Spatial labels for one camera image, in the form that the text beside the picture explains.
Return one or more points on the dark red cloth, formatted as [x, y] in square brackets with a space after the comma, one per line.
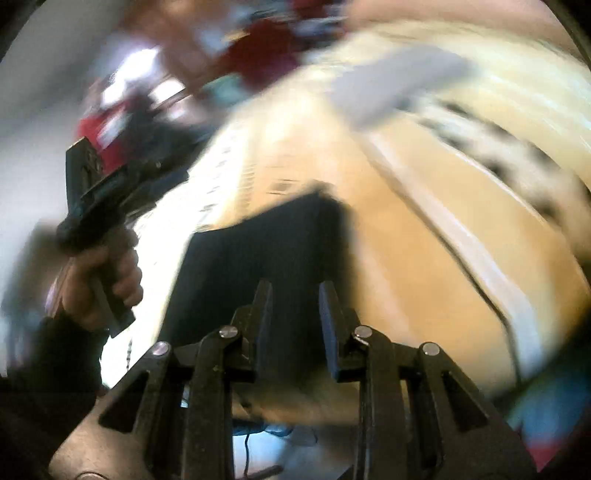
[268, 55]

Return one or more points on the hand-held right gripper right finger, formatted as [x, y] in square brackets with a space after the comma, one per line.
[328, 332]

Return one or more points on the dark pants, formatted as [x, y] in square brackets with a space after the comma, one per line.
[258, 240]

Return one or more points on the person's left forearm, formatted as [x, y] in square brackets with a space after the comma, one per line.
[55, 369]

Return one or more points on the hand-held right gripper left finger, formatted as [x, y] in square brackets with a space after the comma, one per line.
[261, 332]

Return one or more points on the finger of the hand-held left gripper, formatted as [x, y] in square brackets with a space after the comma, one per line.
[157, 180]

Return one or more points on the cream patterned bed sheet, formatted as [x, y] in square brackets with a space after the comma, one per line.
[415, 230]

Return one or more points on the light grey cloth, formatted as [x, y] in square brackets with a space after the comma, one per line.
[392, 87]

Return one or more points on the person's left hand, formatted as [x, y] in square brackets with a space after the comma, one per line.
[127, 272]

